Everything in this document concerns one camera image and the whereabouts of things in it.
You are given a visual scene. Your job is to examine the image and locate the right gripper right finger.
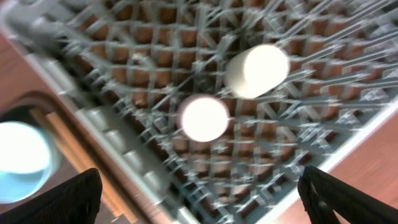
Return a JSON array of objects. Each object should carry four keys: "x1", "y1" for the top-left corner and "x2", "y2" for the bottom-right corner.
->
[{"x1": 297, "y1": 166, "x2": 397, "y2": 224}]

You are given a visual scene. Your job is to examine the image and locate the pink plastic cup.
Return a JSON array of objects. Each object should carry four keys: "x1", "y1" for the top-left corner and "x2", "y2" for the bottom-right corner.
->
[{"x1": 177, "y1": 94, "x2": 230, "y2": 142}]

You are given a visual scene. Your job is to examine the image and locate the light blue bowl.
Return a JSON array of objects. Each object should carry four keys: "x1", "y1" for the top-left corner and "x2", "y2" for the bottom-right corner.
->
[{"x1": 1, "y1": 121, "x2": 62, "y2": 203}]

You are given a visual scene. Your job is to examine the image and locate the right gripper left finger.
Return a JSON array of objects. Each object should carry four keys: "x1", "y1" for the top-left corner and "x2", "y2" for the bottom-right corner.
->
[{"x1": 1, "y1": 168, "x2": 103, "y2": 224}]

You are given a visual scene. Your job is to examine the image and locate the grey dishwasher rack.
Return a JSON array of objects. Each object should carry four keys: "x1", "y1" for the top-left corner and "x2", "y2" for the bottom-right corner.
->
[{"x1": 1, "y1": 0, "x2": 397, "y2": 223}]

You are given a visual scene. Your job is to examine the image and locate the wooden chopstick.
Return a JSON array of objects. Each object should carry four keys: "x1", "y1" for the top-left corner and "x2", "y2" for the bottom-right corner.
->
[
  {"x1": 45, "y1": 111, "x2": 139, "y2": 224},
  {"x1": 29, "y1": 107, "x2": 125, "y2": 218}
]

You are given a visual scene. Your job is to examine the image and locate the small white cup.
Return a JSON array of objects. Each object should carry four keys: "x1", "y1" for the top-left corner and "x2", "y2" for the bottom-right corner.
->
[{"x1": 224, "y1": 44, "x2": 290, "y2": 99}]

